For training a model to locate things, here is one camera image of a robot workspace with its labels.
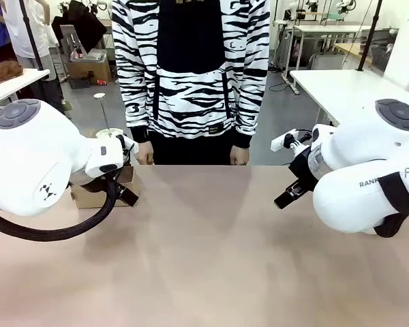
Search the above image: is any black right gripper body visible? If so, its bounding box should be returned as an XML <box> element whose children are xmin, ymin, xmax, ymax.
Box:
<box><xmin>288</xmin><ymin>147</ymin><xmax>320</xmax><ymax>192</ymax></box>

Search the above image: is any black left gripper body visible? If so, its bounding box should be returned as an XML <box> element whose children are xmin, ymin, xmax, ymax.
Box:
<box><xmin>70</xmin><ymin>170</ymin><xmax>121</xmax><ymax>194</ymax></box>

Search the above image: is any person's right forearm zebra sleeve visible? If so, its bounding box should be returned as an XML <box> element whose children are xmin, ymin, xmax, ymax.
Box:
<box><xmin>112</xmin><ymin>40</ymin><xmax>151</xmax><ymax>144</ymax></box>

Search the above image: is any person's left forearm zebra sleeve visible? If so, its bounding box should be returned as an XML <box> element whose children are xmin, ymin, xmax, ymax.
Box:
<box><xmin>230</xmin><ymin>44</ymin><xmax>271</xmax><ymax>150</ymax></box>

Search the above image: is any brown cardboard drink carrier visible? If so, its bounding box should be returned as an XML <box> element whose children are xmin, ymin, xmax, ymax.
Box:
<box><xmin>70</xmin><ymin>166</ymin><xmax>140</xmax><ymax>209</ymax></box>

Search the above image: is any person's right hand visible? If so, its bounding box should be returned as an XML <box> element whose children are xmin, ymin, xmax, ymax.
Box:
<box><xmin>136</xmin><ymin>141</ymin><xmax>155</xmax><ymax>166</ymax></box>

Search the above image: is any person's left hand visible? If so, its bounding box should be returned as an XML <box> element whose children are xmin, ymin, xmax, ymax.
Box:
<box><xmin>228</xmin><ymin>145</ymin><xmax>251</xmax><ymax>167</ymax></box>

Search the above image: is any thin stand with white disc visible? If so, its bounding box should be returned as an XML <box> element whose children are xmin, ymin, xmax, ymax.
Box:
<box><xmin>93</xmin><ymin>91</ymin><xmax>122</xmax><ymax>139</ymax></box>

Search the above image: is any large white side table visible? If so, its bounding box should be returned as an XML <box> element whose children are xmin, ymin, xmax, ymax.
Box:
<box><xmin>288</xmin><ymin>69</ymin><xmax>409</xmax><ymax>127</ymax></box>

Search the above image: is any small black box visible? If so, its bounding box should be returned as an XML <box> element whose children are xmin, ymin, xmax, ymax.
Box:
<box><xmin>69</xmin><ymin>78</ymin><xmax>91</xmax><ymax>91</ymax></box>

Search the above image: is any grey chair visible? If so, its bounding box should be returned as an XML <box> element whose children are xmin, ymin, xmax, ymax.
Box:
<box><xmin>308</xmin><ymin>52</ymin><xmax>346</xmax><ymax>71</ymax></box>

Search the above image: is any large cardboard box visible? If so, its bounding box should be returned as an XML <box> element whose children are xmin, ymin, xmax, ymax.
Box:
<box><xmin>66</xmin><ymin>48</ymin><xmax>112</xmax><ymax>86</ymax></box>

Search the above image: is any white table with brown fur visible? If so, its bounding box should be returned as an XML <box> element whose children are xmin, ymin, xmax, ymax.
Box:
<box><xmin>0</xmin><ymin>67</ymin><xmax>51</xmax><ymax>110</ymax></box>

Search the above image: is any person in zebra striped hoodie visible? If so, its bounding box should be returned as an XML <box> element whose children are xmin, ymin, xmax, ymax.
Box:
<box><xmin>111</xmin><ymin>0</ymin><xmax>271</xmax><ymax>167</ymax></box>

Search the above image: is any white background workbench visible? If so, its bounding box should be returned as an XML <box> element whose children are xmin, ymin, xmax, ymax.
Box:
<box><xmin>271</xmin><ymin>19</ymin><xmax>373</xmax><ymax>80</ymax></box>

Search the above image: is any brown furry item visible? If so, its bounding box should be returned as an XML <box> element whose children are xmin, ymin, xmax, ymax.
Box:
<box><xmin>0</xmin><ymin>61</ymin><xmax>24</xmax><ymax>88</ymax></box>

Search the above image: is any black hanging cloth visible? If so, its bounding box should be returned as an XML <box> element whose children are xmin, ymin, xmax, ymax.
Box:
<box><xmin>50</xmin><ymin>0</ymin><xmax>108</xmax><ymax>55</ymax></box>

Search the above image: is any person in white shirt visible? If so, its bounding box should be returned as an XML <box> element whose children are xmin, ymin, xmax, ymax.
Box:
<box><xmin>1</xmin><ymin>0</ymin><xmax>68</xmax><ymax>115</ymax></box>

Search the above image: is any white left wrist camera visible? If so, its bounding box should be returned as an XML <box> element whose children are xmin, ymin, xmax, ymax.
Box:
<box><xmin>115</xmin><ymin>134</ymin><xmax>140</xmax><ymax>155</ymax></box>

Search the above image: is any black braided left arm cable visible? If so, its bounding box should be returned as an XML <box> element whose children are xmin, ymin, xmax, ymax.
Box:
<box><xmin>0</xmin><ymin>163</ymin><xmax>132</xmax><ymax>243</ymax></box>

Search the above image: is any black camera pole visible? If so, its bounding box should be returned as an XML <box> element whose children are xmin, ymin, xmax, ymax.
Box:
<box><xmin>357</xmin><ymin>0</ymin><xmax>384</xmax><ymax>72</ymax></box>
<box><xmin>18</xmin><ymin>0</ymin><xmax>46</xmax><ymax>72</ymax></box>

